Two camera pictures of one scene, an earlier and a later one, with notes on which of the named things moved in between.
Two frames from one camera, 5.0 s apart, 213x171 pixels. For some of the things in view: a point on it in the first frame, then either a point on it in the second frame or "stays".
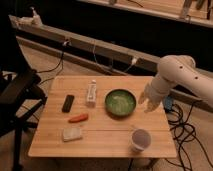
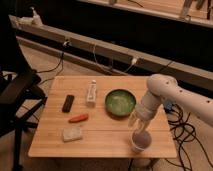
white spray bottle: x=36 y=20 stays
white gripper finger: x=151 y=106 → x=142 y=126
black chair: x=20 y=95 stays
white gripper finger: x=143 y=98 → x=133 y=121
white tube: x=92 y=93 stays
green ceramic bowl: x=120 y=103 stays
